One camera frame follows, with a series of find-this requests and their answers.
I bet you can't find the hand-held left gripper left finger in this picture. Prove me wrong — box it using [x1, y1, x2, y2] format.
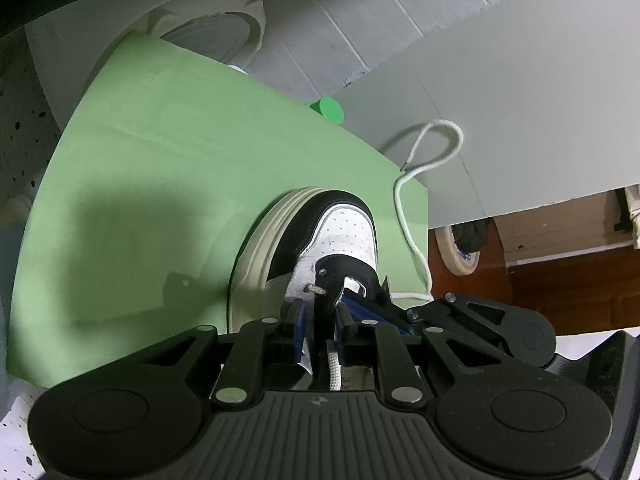
[132, 300, 308, 408]

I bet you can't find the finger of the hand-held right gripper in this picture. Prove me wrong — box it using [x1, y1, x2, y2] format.
[339, 275, 521, 341]

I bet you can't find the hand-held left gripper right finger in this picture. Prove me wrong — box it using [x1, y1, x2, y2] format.
[334, 305, 506, 408]

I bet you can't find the white shoelace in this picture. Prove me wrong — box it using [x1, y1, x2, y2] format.
[300, 119, 465, 392]

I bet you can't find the white and black sneaker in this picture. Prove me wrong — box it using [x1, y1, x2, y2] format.
[227, 187, 433, 391]

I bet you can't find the tape roll with black cloth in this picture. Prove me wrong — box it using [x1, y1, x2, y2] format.
[433, 220, 485, 277]

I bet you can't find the brown wooden door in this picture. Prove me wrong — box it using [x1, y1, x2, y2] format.
[495, 191, 632, 265]

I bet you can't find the dark cloth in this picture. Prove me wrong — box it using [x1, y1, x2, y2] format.
[452, 220, 493, 253]

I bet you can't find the white crumpled rag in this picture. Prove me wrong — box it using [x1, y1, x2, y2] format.
[621, 185, 640, 251]

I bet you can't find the green foam board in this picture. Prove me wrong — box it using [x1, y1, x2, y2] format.
[6, 31, 431, 390]

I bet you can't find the green round cap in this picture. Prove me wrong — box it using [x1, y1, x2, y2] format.
[303, 96, 346, 126]

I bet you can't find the white board panel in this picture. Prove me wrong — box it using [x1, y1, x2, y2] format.
[330, 0, 640, 231]

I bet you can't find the white round fan housing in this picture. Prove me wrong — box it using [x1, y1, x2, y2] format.
[25, 0, 268, 126]

